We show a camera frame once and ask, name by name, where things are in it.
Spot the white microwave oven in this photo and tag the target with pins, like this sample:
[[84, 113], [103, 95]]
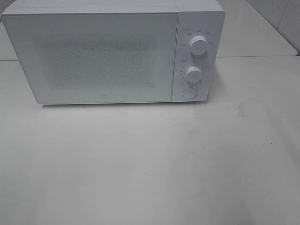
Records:
[[194, 17]]

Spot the white microwave door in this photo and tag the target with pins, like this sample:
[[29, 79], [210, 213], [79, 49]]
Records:
[[89, 59]]

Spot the white timer knob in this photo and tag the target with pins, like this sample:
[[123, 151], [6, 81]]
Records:
[[193, 74]]

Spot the round white door button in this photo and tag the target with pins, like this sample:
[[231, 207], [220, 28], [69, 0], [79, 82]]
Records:
[[190, 93]]

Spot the upper white power knob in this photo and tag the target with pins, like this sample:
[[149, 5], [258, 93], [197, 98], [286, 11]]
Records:
[[198, 44]]

